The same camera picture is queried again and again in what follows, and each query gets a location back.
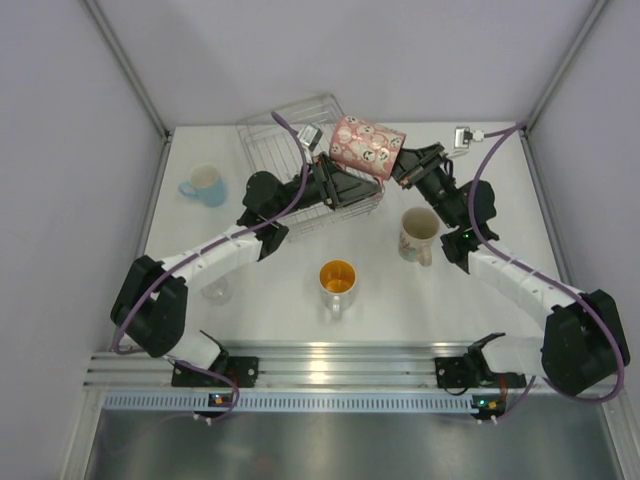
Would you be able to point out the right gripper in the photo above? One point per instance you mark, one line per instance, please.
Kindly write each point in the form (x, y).
(411, 167)

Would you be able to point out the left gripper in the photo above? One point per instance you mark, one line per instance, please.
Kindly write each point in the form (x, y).
(325, 172)

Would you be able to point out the pink patterned mug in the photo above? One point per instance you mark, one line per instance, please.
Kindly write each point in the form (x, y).
(365, 146)

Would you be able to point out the cream floral mug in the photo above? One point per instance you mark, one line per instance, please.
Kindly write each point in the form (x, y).
(418, 230)

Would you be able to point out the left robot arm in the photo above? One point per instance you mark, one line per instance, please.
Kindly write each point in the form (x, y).
(150, 311)

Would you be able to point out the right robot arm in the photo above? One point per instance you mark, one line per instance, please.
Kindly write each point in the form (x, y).
(581, 342)

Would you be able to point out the white mug orange interior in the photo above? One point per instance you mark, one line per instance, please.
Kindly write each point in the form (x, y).
(338, 283)

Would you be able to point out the light blue mug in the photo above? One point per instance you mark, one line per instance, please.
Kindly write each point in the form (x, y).
(206, 185)

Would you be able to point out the clear glass tumbler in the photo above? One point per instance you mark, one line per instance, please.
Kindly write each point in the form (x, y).
(218, 292)

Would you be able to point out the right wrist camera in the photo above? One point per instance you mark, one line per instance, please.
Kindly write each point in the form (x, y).
(465, 136)

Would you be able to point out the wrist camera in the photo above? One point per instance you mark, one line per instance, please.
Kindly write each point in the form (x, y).
(465, 136)
(309, 136)

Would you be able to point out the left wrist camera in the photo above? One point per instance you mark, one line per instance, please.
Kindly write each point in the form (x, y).
(309, 136)

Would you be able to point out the wire dish rack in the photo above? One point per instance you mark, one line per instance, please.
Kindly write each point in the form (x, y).
(269, 147)

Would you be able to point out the aluminium mounting rail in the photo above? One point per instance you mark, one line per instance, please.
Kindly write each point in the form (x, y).
(294, 366)

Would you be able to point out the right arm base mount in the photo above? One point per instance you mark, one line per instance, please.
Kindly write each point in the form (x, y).
(470, 370)

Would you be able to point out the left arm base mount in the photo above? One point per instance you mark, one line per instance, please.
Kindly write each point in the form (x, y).
(242, 371)

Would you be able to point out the aluminium frame post right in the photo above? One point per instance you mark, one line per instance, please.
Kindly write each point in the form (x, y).
(594, 14)

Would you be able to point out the aluminium frame post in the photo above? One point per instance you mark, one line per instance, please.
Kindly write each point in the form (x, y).
(594, 14)
(109, 36)

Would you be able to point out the aluminium frame post left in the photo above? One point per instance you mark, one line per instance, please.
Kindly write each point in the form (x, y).
(109, 36)

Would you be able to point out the slotted cable duct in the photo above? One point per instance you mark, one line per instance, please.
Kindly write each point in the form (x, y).
(294, 402)

